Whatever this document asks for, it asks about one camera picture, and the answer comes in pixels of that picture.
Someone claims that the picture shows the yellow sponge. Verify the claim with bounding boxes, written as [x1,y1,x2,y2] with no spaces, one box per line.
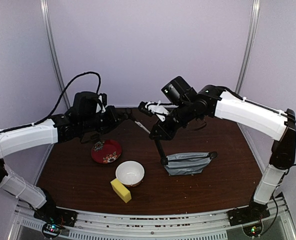
[110,178,132,203]

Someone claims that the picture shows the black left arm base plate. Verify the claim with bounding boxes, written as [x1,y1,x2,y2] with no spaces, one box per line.
[30,207,78,227]

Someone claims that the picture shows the red floral plate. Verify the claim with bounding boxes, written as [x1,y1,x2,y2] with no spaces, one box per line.
[90,139,122,164]

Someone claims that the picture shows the black comb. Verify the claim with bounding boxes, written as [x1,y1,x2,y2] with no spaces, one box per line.
[154,139,166,161]

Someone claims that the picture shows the black handled scissors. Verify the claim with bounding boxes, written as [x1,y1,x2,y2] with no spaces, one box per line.
[124,108,151,134]

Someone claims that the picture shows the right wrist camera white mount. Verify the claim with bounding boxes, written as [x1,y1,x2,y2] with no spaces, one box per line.
[138,100,170,122]

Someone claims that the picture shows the left aluminium corner post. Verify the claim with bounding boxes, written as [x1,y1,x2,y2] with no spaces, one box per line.
[39,0,73,112]

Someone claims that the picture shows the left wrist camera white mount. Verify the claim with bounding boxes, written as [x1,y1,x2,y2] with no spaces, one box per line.
[96,93,107,113]

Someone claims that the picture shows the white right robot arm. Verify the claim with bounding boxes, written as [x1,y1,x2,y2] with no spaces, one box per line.
[144,84,296,221]

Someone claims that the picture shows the white ceramic bowl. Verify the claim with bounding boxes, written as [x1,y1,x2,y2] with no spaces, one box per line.
[115,160,146,188]

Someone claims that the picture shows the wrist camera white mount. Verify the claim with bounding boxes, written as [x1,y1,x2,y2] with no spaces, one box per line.
[96,93,107,113]
[138,100,170,122]

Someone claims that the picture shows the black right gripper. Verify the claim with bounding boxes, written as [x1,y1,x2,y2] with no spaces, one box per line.
[149,100,195,141]

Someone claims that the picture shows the grey zip pouch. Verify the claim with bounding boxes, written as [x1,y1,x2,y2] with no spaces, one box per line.
[160,151,218,176]

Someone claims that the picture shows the aluminium corner post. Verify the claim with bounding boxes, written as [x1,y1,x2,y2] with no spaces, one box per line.
[39,0,73,112]
[229,0,261,112]

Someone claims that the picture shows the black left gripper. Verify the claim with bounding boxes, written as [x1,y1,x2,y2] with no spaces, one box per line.
[80,105,126,135]

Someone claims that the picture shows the right aluminium corner post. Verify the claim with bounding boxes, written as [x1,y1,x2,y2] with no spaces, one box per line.
[229,0,261,112]

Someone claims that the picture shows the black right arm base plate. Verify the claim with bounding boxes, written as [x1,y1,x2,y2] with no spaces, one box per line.
[226,205,271,227]

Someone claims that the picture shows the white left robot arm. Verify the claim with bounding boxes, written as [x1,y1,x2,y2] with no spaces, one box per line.
[0,90,129,222]

